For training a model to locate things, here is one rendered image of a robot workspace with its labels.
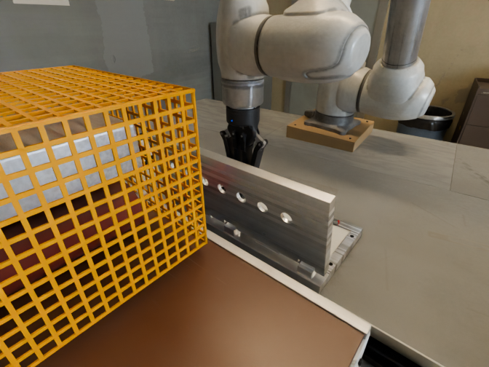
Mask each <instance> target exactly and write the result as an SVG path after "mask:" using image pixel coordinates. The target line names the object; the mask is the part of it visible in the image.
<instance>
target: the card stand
mask: <svg viewBox="0 0 489 367"><path fill-rule="evenodd" d="M362 359H363V360H365V361H367V362H368V363H369V364H371V365H372V366H374V367H421V366H419V365H418V364H416V363H414V362H413V361H411V360H409V359H408V358H406V357H405V356H403V355H401V354H399V353H398V352H396V351H395V350H393V349H392V348H390V347H388V346H386V345H385V344H383V343H381V342H380V341H378V340H377V339H374V338H373V337H371V336H369V339H368V341H367V344H366V347H365V351H364V352H363V355H362Z"/></svg>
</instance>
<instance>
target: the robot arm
mask: <svg viewBox="0 0 489 367"><path fill-rule="evenodd" d="M350 3H351V0H298V1H297V2H296V3H294V4H293V5H292V6H291V7H288V8H287V9H286V10H285V11H284V13H283V15H270V14H269V6H268V4H267V1H266V0H220V3H219V6H218V15H217V23H216V49H217V57H218V65H219V66H220V72H221V84H222V96H223V104H224V105H226V121H227V122H228V127H227V129H226V130H222V131H220V135H221V137H222V139H223V142H224V146H225V150H226V156H227V157H229V158H231V159H235V160H237V161H239V162H243V163H245V164H248V165H251V166H253V167H257V168H259V166H260V163H261V158H262V155H263V150H264V148H265V147H266V145H267V144H268V140H267V139H264V140H263V139H262V137H260V136H259V134H260V132H259V129H258V123H259V121H260V105H261V104H262V103H263V85H264V77H265V76H272V77H276V78H278V79H281V80H285V81H289V82H299V83H309V84H319V86H318V91H317V105H316V110H306V111H305V113H304V115H305V116H307V117H309V118H310V119H307V120H305V121H304V124H305V125H307V126H312V127H316V128H319V129H323V130H327V131H330V132H333V133H337V134H339V135H345V134H346V133H347V132H348V131H350V130H351V129H352V128H354V127H355V126H357V125H360V124H361V120H359V119H355V118H354V112H360V113H363V114H367V115H370V116H373V117H378V118H382V119H391V120H410V119H416V118H418V117H421V116H423V115H424V114H425V113H426V110H427V109H428V107H429V104H430V103H431V101H432V98H433V97H434V94H435V92H436V90H435V87H434V83H433V81H432V80H431V79H430V78H429V77H426V76H425V73H424V63H423V62H422V60H421V59H420V58H419V56H418V51H419V48H420V45H421V40H422V36H423V32H424V27H425V24H426V19H427V15H428V11H429V6H430V3H431V0H391V1H390V7H389V16H388V22H387V27H386V36H385V42H384V47H383V56H382V58H380V59H379V60H378V61H377V62H376V63H375V64H374V66H373V70H371V69H369V68H367V67H365V65H366V62H365V60H366V58H367V55H368V53H369V50H370V32H369V29H368V26H367V25H366V24H365V22H364V21H363V20H362V19H361V18H359V17H358V16H357V15H355V14H354V13H352V11H351V8H350ZM254 142H255V144H254ZM254 145H255V148H254V150H253V147H254Z"/></svg>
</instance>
